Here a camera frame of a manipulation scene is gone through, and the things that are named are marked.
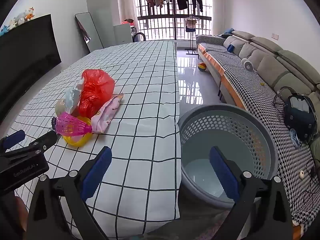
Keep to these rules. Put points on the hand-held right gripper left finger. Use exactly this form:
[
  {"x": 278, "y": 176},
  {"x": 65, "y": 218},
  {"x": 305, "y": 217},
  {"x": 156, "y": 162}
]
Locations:
[{"x": 97, "y": 172}]

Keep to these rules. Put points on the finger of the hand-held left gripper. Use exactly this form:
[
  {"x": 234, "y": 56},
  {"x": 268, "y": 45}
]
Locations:
[
  {"x": 15, "y": 138},
  {"x": 46, "y": 140}
]

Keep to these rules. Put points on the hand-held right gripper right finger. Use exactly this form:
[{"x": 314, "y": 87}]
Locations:
[{"x": 223, "y": 175}]

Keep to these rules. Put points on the grey perforated plastic basket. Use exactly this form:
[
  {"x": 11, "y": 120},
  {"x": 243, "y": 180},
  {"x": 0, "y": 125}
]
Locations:
[{"x": 200, "y": 175}]

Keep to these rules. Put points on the beige plush toy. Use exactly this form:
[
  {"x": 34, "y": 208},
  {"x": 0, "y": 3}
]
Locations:
[{"x": 60, "y": 107}]

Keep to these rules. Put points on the light blue white packet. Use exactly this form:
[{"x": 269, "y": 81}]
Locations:
[{"x": 71, "y": 97}]

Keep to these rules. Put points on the pink snack packet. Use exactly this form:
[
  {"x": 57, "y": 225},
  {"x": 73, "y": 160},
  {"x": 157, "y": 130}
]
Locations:
[{"x": 105, "y": 115}]

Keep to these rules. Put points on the red plastic bag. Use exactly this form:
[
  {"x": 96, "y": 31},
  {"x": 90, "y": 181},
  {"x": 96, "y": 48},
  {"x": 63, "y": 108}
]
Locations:
[{"x": 96, "y": 90}]

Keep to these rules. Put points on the grey pink rug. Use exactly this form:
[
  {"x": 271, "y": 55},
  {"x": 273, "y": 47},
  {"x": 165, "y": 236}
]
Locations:
[{"x": 180, "y": 222}]

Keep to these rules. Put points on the small white round object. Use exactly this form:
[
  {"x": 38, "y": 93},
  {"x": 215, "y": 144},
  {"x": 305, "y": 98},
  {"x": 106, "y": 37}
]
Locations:
[{"x": 301, "y": 174}]

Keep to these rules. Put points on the blue face mask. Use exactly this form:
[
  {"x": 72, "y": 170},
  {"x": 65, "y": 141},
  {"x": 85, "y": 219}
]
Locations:
[{"x": 295, "y": 137}]

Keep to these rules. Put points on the black flat television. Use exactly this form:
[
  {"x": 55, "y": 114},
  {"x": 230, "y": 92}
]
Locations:
[{"x": 25, "y": 55}]

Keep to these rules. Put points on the houndstooth sofa cover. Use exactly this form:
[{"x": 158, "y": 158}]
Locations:
[{"x": 250, "y": 85}]

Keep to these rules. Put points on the dark blue backpack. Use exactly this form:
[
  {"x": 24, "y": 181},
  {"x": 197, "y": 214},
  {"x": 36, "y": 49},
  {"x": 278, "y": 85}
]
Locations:
[{"x": 300, "y": 120}]

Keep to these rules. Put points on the blue plush toy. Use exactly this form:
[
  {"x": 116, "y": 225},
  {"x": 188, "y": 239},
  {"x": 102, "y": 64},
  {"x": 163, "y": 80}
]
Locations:
[{"x": 3, "y": 30}]

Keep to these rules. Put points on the colourful ball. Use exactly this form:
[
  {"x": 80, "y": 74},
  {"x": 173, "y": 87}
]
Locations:
[{"x": 202, "y": 66}]

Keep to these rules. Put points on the black framed standing mirror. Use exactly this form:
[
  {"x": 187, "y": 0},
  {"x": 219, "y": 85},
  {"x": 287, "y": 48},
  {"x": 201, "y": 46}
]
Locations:
[{"x": 92, "y": 32}]

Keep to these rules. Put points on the grey sofa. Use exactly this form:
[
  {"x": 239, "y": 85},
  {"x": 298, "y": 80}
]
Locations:
[{"x": 270, "y": 65}]

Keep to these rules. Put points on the orange white plush toy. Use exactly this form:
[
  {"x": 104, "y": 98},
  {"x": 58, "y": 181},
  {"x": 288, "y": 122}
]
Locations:
[{"x": 30, "y": 13}]

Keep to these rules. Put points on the white cabinet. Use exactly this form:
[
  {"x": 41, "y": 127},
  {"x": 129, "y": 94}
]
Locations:
[{"x": 122, "y": 35}]

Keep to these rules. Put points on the black round hoop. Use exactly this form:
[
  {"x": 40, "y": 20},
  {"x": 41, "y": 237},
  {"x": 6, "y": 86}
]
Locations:
[{"x": 135, "y": 37}]

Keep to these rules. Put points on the black clothes stand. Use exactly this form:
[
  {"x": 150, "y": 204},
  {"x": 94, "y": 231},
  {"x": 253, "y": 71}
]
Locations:
[{"x": 191, "y": 42}]

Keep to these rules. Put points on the teal blue cloth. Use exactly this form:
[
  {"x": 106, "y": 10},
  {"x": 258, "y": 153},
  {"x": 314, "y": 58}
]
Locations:
[{"x": 227, "y": 33}]

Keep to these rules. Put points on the orange red bag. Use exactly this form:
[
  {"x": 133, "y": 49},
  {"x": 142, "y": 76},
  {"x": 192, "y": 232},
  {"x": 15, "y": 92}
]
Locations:
[{"x": 127, "y": 22}]

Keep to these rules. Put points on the pink garment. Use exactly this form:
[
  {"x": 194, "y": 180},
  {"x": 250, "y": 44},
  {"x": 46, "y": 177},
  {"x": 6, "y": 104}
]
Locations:
[{"x": 191, "y": 25}]

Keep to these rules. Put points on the white sheer curtain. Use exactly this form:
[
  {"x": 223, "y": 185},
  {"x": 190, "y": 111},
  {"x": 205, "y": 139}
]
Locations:
[
  {"x": 125, "y": 5},
  {"x": 218, "y": 7}
]

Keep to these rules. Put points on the black window grille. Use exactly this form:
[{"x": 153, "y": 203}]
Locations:
[{"x": 160, "y": 17}]

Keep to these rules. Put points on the white wall switch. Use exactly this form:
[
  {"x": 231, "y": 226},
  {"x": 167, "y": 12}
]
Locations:
[{"x": 275, "y": 36}]

